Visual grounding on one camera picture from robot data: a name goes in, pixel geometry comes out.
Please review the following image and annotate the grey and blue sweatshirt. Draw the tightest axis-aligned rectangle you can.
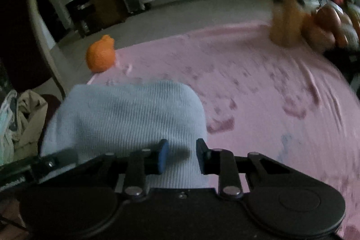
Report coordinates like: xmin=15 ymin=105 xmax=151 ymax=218
xmin=40 ymin=81 xmax=209 ymax=189

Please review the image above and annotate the beige bag on chair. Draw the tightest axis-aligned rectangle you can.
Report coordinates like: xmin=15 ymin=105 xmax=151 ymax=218
xmin=1 ymin=90 xmax=48 ymax=165

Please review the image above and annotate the pink blanket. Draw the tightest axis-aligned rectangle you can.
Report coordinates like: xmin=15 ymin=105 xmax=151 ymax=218
xmin=90 ymin=22 xmax=359 ymax=239

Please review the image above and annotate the orange plush toy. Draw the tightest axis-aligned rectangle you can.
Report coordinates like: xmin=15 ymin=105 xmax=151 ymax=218
xmin=85 ymin=35 xmax=116 ymax=73

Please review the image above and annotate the fruit bowl with fruits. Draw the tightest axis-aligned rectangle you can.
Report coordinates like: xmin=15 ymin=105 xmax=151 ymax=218
xmin=301 ymin=4 xmax=359 ymax=53

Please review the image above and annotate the wooden chair frame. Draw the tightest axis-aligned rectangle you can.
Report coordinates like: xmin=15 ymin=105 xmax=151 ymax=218
xmin=27 ymin=0 xmax=67 ymax=99

